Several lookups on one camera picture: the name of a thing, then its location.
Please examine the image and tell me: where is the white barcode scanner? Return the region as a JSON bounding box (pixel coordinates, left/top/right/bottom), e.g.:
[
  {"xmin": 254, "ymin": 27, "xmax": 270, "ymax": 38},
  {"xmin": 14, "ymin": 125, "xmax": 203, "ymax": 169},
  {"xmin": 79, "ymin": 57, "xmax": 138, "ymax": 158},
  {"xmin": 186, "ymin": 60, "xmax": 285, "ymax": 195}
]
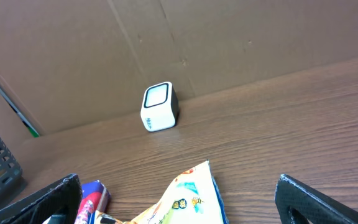
[{"xmin": 140, "ymin": 82, "xmax": 179, "ymax": 132}]

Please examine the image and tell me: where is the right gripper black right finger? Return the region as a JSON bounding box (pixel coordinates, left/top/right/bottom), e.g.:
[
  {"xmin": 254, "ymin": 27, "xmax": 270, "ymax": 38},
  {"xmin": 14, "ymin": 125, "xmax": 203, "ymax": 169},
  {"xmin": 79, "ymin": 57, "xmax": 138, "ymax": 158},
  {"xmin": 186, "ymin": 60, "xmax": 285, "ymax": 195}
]
[{"xmin": 274, "ymin": 174, "xmax": 358, "ymax": 224}]

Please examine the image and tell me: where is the cream snack bag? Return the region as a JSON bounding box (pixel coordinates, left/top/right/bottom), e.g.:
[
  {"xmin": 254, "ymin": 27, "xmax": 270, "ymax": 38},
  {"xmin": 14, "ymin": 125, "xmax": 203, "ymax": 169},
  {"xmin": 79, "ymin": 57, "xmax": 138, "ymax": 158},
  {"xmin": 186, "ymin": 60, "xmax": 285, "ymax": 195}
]
[{"xmin": 93, "ymin": 160, "xmax": 229, "ymax": 224}]

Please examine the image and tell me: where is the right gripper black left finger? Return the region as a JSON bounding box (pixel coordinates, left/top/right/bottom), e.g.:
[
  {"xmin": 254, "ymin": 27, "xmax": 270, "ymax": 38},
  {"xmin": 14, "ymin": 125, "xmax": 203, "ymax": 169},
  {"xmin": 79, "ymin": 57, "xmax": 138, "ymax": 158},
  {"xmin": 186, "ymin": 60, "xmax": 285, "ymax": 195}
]
[{"xmin": 0, "ymin": 174, "xmax": 83, "ymax": 224}]

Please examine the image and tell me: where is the red purple snack pack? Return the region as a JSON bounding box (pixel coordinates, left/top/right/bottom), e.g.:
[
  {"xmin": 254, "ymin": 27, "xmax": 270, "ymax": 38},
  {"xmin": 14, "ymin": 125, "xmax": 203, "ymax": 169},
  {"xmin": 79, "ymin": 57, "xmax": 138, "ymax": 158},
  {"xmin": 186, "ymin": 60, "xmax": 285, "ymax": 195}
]
[{"xmin": 74, "ymin": 180, "xmax": 111, "ymax": 224}]

